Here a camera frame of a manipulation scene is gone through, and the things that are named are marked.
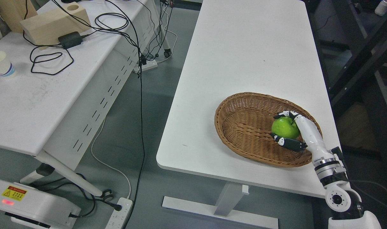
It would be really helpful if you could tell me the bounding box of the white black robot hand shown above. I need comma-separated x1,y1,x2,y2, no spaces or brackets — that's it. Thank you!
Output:
270,111,335,166

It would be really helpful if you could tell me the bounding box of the green apple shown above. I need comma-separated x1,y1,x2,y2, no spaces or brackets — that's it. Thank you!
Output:
271,117,301,139

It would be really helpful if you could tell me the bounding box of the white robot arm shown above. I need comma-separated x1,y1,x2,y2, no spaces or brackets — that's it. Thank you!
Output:
310,146,381,229

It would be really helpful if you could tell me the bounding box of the black metal shelf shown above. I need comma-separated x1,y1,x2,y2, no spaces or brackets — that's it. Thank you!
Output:
303,0,387,191

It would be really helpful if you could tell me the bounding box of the brown wicker basket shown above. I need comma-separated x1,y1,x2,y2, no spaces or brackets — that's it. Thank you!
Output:
214,92,316,168

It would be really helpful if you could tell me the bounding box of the white standing desk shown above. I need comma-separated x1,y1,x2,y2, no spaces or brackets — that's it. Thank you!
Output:
157,0,340,229

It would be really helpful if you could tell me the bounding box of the far white power strip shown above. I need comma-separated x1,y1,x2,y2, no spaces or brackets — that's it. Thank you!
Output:
133,60,158,73

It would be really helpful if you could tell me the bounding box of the white floor power strip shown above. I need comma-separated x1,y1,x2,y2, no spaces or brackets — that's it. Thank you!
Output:
105,197,133,229

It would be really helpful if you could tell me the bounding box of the black power adapter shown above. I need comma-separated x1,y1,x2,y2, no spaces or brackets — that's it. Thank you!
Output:
58,31,83,49

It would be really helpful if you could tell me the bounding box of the white folding table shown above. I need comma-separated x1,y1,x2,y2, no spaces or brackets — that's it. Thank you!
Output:
0,0,159,197

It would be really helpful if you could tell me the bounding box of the wooden block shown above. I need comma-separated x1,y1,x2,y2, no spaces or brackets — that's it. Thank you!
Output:
19,2,90,45

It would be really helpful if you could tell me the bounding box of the white machine with warning label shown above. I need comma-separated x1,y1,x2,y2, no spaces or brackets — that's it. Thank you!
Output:
0,180,81,229

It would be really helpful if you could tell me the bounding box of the white paper cup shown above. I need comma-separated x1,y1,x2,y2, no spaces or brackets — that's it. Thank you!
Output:
0,51,17,77

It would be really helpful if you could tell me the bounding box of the white cable on floor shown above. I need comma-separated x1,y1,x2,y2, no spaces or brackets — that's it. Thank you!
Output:
91,118,132,199

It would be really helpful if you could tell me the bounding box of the long black cable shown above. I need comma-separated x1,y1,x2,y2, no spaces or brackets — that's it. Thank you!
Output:
122,0,146,229

